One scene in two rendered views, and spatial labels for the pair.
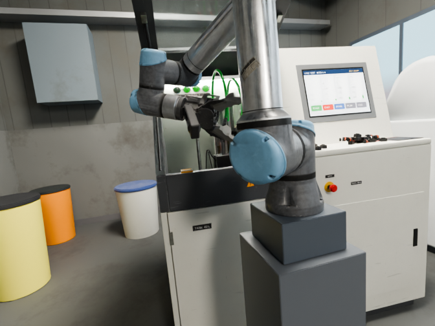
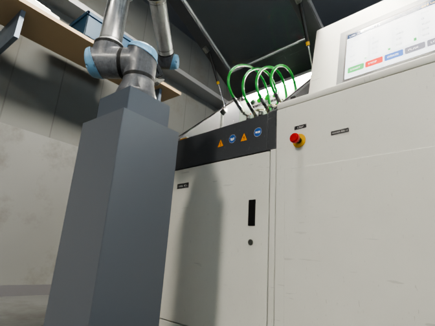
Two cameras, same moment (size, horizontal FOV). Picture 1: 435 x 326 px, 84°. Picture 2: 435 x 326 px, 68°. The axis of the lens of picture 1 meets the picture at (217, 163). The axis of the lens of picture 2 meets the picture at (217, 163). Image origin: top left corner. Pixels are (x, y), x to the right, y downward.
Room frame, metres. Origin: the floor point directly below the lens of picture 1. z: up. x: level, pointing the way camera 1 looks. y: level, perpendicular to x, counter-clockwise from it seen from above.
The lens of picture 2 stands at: (0.27, -1.26, 0.37)
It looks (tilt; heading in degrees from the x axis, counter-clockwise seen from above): 16 degrees up; 55
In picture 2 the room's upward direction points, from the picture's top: 4 degrees clockwise
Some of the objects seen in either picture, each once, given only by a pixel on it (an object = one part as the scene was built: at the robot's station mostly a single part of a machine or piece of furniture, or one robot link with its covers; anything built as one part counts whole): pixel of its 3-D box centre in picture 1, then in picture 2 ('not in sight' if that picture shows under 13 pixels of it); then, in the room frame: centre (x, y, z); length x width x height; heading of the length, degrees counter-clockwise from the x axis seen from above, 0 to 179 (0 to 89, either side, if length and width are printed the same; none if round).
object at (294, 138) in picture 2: (331, 187); (296, 139); (1.11, -0.53, 0.80); 0.05 x 0.04 x 0.05; 100
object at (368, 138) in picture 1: (362, 138); not in sight; (1.30, -0.79, 1.01); 0.23 x 0.11 x 0.06; 100
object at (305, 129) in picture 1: (290, 145); (139, 63); (0.63, -0.19, 1.07); 0.13 x 0.12 x 0.14; 140
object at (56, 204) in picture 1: (54, 214); not in sight; (2.69, 1.91, 0.31); 0.39 x 0.39 x 0.61
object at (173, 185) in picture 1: (237, 183); (215, 147); (1.07, -0.08, 0.87); 0.62 x 0.04 x 0.16; 100
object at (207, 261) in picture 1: (244, 271); (205, 240); (1.06, -0.08, 0.44); 0.65 x 0.02 x 0.68; 100
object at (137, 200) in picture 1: (138, 208); not in sight; (2.69, 0.94, 0.28); 0.47 x 0.47 x 0.57
